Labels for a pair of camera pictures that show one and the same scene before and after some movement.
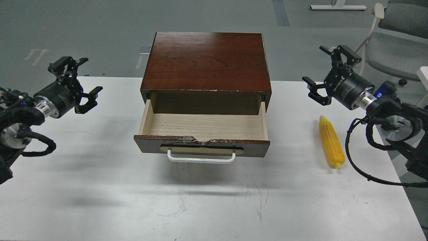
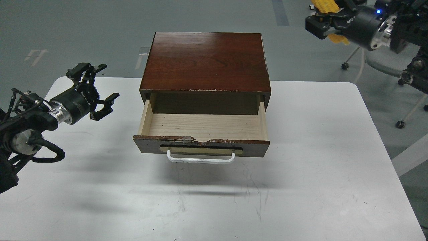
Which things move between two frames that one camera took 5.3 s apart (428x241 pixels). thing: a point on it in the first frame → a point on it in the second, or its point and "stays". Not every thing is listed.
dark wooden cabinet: [205, 73] stays
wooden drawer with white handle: [202, 137] stays
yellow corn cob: [333, 149] → [326, 6]
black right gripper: [349, 89] → [360, 26]
